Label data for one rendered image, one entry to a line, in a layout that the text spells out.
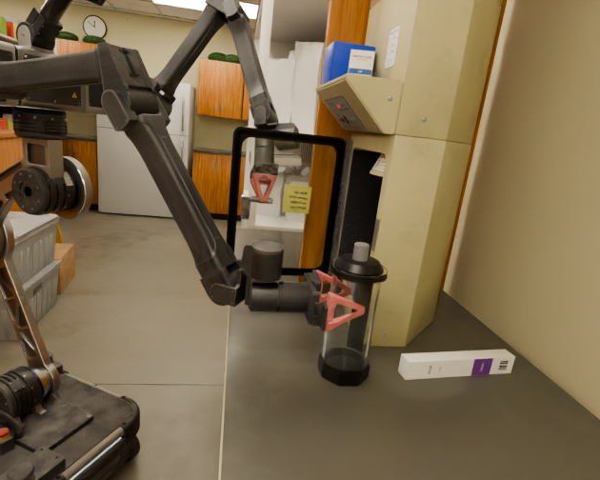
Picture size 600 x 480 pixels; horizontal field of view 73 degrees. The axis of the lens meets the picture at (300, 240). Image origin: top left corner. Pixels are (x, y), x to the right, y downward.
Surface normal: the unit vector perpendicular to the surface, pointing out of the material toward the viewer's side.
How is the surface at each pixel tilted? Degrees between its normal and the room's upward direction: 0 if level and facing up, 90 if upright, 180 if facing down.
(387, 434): 0
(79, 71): 96
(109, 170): 90
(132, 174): 90
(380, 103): 90
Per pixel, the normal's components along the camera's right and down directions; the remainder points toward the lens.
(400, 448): 0.11, -0.96
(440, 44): 0.14, 0.28
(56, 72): -0.37, 0.30
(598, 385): -0.98, -0.07
